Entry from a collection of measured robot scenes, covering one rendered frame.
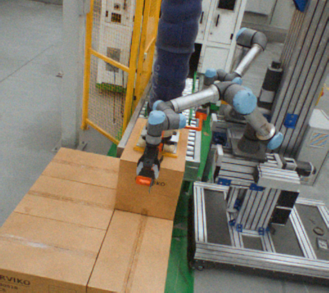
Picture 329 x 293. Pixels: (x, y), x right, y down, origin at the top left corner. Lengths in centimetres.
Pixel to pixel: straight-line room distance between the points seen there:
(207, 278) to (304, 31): 185
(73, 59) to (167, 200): 180
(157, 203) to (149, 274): 47
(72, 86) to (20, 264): 198
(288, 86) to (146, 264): 139
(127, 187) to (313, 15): 152
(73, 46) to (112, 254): 204
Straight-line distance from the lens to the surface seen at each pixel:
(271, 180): 226
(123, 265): 203
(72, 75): 350
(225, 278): 283
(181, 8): 192
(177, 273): 275
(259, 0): 1130
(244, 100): 177
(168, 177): 211
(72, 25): 336
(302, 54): 227
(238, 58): 266
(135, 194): 222
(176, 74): 202
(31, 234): 219
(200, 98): 181
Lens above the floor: 211
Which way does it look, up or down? 28 degrees down
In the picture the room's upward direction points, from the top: 10 degrees clockwise
